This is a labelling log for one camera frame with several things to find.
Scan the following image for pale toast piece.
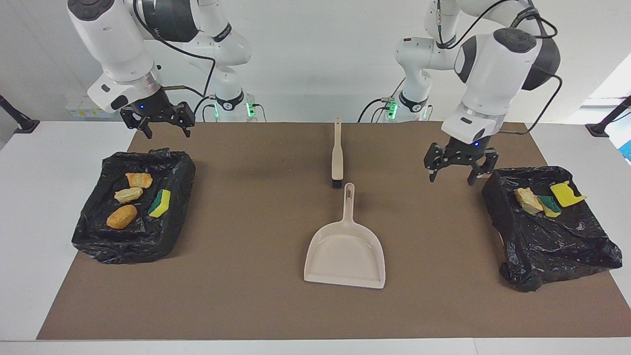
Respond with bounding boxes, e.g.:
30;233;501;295
515;187;543;214

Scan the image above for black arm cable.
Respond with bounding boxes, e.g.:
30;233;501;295
132;0;217;122
359;0;563;135

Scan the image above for white boxes with yellow labels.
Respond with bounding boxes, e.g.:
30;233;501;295
65;94;118;119

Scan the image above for black bag lined bin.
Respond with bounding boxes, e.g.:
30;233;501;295
482;166;623;292
71;148;196;264

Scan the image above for beige hand brush black bristles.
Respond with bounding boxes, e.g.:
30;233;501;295
331;117;345;189

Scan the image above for black clamp stand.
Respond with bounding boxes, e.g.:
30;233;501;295
0;95;40;134
586;96;631;138

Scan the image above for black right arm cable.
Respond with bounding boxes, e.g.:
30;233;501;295
132;0;217;122

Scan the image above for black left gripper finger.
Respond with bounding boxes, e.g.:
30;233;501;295
424;142;447;183
467;148;499;186

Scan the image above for yellow green-backed sponge block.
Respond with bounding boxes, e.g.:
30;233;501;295
148;189;172;218

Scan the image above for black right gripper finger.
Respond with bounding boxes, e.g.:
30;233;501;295
120;108;153;140
176;102;196;138

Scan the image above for small yellow sponge wedge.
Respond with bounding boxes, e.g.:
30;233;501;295
537;195;562;218

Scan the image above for brown oval croquette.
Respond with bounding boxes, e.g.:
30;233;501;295
106;204;139;230

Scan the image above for beige plastic dustpan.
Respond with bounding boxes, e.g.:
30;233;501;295
304;183;386;289

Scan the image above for pale lumpy bread piece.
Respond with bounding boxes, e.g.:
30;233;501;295
114;187;144;204

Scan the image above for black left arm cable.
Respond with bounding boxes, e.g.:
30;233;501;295
359;0;563;135

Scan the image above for notched yellow sponge piece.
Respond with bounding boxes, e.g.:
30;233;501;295
550;181;587;208

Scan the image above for striped orange croissant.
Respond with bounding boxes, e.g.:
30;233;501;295
125;172;153;189

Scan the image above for brown table mat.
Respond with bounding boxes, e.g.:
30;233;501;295
37;122;631;341

